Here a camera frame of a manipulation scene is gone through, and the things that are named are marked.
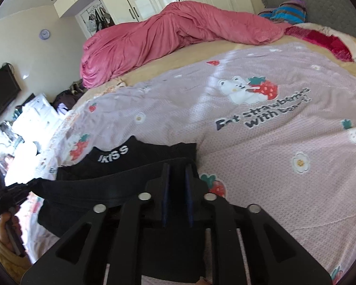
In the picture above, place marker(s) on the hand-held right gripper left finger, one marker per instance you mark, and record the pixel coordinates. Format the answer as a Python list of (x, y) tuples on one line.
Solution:
[(165, 190)]

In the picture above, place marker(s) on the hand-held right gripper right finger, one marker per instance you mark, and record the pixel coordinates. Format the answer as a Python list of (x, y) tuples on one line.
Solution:
[(189, 193)]

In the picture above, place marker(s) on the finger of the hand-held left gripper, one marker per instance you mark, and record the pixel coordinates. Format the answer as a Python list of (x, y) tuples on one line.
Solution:
[(23, 188)]

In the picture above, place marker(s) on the black long-sleeve shirt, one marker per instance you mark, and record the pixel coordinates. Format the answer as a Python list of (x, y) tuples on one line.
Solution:
[(77, 196)]

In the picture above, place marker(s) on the person's left forearm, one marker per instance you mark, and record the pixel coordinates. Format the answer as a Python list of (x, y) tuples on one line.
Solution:
[(9, 265)]

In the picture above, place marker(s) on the dark clothes pile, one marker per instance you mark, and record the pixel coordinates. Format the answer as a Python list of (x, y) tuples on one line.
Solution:
[(66, 98)]

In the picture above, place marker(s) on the person's left hand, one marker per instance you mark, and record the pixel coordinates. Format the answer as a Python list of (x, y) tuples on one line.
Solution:
[(1, 233)]

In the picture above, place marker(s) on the white papers pile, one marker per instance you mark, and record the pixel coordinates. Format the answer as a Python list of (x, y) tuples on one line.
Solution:
[(35, 115)]

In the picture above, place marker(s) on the purple strawberry printed blanket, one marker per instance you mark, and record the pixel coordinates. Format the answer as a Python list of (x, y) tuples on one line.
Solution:
[(255, 154)]

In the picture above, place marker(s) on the black television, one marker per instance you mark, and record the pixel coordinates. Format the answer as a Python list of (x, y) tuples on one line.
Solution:
[(1, 95)]

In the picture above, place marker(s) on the pink duvet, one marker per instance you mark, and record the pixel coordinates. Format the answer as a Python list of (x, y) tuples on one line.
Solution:
[(166, 35)]

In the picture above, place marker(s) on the hanging bags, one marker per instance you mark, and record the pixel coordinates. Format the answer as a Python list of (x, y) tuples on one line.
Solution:
[(99, 19)]

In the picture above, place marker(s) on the red patterned blanket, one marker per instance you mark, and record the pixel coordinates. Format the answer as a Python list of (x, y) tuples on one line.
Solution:
[(323, 40)]

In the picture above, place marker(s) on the blue purple striped cloth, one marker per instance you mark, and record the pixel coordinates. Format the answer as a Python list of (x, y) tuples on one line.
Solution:
[(284, 10)]

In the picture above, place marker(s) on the grey quilted headboard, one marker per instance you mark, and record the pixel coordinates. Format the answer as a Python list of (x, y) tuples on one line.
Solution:
[(320, 3)]

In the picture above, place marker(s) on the purple wall clock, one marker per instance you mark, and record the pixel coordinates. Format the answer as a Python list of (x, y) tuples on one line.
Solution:
[(44, 34)]

